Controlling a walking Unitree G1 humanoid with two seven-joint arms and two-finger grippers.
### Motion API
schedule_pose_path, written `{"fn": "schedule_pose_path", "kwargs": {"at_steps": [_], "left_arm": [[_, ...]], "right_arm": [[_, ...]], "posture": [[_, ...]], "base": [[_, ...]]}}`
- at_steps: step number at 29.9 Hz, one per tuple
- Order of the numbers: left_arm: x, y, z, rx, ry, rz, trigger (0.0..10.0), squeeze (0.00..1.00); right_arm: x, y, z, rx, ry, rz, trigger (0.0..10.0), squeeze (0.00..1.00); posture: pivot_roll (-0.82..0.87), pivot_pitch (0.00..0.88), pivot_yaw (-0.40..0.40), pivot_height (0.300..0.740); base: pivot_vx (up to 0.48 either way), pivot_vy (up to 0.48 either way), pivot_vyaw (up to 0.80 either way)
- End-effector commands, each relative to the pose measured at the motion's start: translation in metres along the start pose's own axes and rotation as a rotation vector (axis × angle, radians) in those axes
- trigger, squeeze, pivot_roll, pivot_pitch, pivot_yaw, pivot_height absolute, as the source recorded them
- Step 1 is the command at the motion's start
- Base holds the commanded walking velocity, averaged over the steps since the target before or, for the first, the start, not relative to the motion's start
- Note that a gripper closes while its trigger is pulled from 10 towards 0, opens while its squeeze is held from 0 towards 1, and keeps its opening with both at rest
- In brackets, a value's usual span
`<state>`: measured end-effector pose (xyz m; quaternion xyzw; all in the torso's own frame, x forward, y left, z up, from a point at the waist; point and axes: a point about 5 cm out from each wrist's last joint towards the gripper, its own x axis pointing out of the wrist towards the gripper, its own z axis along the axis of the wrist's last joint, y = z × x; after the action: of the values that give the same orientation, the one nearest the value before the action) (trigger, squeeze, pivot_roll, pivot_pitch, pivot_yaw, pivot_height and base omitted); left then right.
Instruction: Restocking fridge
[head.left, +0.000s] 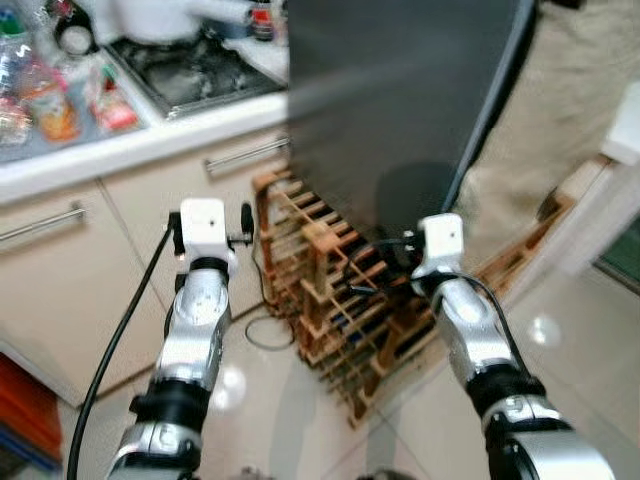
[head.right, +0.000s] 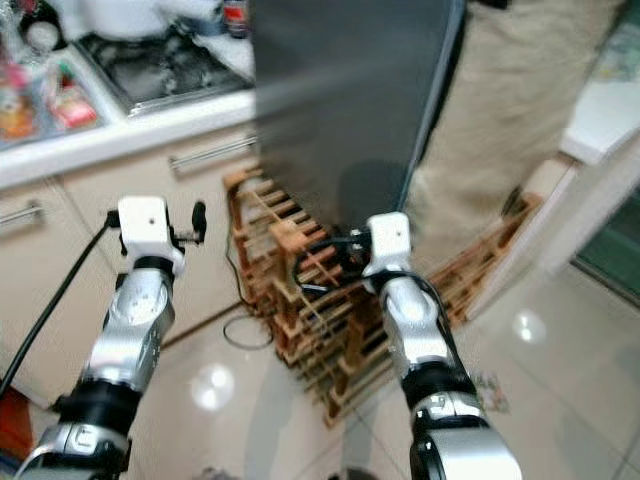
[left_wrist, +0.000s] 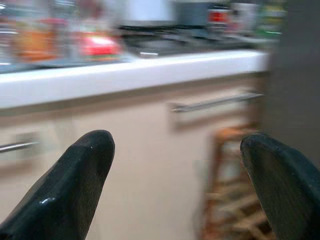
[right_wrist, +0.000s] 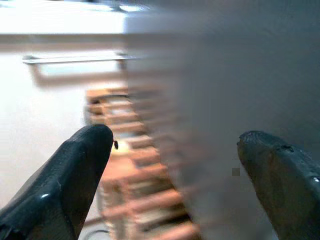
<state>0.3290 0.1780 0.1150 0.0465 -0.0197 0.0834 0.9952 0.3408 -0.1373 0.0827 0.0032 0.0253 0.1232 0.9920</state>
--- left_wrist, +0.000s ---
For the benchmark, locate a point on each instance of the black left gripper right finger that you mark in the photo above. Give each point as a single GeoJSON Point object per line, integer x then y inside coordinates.
{"type": "Point", "coordinates": [287, 190]}

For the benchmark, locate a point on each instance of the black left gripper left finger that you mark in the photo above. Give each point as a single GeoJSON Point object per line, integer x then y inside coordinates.
{"type": "Point", "coordinates": [67, 180]}

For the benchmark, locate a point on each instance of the grey mini fridge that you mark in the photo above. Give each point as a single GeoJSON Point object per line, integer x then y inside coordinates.
{"type": "Point", "coordinates": [295, 75]}

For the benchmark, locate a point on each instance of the wooden slatted rack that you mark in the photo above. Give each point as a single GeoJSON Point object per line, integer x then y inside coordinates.
{"type": "Point", "coordinates": [220, 155]}

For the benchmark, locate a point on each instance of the beige kitchen cabinet white top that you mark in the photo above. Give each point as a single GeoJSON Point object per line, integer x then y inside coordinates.
{"type": "Point", "coordinates": [150, 150]}

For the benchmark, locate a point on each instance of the red food packet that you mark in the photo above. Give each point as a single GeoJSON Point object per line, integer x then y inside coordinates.
{"type": "Point", "coordinates": [100, 47]}

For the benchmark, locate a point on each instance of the orange food packet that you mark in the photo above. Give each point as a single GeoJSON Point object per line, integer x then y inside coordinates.
{"type": "Point", "coordinates": [35, 42]}

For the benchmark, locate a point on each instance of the black stove top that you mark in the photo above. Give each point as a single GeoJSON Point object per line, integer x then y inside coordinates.
{"type": "Point", "coordinates": [175, 42]}

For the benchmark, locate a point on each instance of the white round container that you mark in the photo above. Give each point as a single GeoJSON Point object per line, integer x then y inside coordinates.
{"type": "Point", "coordinates": [150, 10]}

